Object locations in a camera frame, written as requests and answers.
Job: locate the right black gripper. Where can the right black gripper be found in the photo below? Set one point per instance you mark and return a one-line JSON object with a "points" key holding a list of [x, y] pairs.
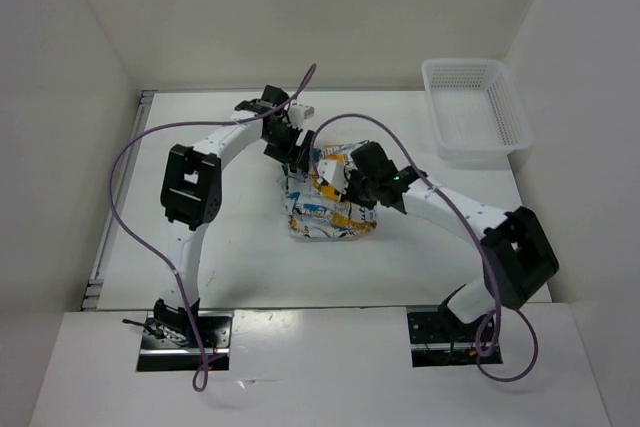
{"points": [[349, 196]]}

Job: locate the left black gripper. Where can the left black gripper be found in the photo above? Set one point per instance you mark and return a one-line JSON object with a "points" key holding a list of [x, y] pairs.
{"points": [[293, 154]]}

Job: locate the patterned white teal yellow shorts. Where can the patterned white teal yellow shorts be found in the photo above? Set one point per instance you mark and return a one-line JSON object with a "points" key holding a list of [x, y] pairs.
{"points": [[311, 215]]}

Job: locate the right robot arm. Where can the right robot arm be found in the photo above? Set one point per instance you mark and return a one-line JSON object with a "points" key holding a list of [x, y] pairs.
{"points": [[517, 257]]}

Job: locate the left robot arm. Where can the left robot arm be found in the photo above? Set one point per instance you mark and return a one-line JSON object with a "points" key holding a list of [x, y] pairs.
{"points": [[191, 193]]}

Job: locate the white plastic basket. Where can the white plastic basket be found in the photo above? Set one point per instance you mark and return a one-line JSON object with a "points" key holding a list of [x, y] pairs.
{"points": [[475, 109]]}

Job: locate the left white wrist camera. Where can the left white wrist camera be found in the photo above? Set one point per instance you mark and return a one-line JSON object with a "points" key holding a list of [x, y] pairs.
{"points": [[298, 114]]}

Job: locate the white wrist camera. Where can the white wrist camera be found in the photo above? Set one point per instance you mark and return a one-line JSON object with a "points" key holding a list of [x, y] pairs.
{"points": [[332, 176], [298, 114]]}

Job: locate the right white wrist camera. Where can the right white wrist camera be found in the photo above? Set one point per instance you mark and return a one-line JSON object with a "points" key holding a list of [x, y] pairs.
{"points": [[332, 176]]}

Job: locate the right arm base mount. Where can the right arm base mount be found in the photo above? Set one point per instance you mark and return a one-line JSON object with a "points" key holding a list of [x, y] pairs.
{"points": [[433, 345]]}

